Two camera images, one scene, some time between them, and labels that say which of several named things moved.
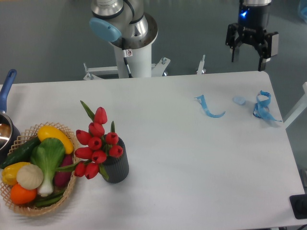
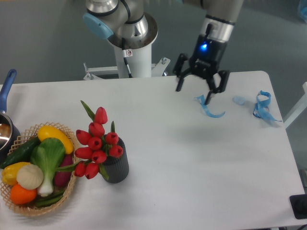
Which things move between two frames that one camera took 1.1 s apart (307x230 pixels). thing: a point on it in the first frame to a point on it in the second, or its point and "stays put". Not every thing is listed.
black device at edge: (299, 204) stays put
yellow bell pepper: (9, 173) stays put
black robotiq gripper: (253, 21) to (208, 55)
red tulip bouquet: (94, 147) stays put
